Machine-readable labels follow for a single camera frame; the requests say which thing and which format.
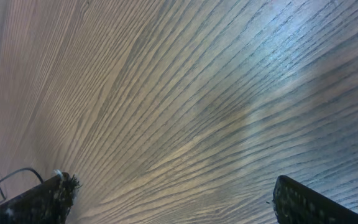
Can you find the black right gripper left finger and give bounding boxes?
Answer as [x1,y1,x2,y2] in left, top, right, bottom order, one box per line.
[0,172,80,224]

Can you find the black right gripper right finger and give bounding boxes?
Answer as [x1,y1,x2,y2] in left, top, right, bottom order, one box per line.
[272,175,358,224]

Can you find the black cable remaining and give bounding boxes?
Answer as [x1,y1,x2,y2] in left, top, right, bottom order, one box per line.
[0,167,45,200]

